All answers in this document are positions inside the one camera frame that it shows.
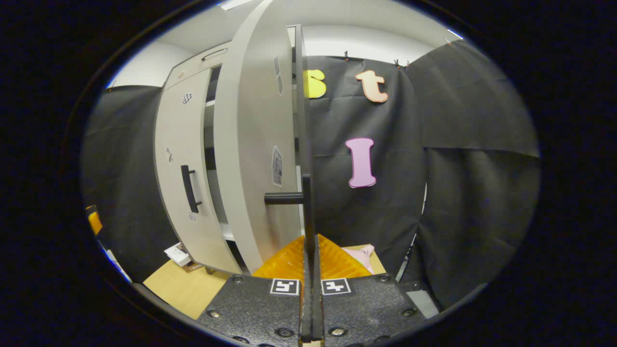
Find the large ceiling light panel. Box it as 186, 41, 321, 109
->
217, 0, 256, 11

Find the cabinet door with checkered sticker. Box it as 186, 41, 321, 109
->
153, 67, 241, 275

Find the beige cabinet drawer black handle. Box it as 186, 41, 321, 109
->
163, 41, 232, 92

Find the black backdrop cloth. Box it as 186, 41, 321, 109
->
80, 39, 540, 309

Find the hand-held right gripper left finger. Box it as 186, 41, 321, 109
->
197, 235, 312, 346

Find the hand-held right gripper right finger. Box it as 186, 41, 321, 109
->
312, 234, 428, 346

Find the cabinet door with dice sticker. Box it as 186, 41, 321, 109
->
214, 0, 317, 276

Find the beige double-door shoe cabinet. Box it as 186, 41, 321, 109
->
153, 24, 309, 276

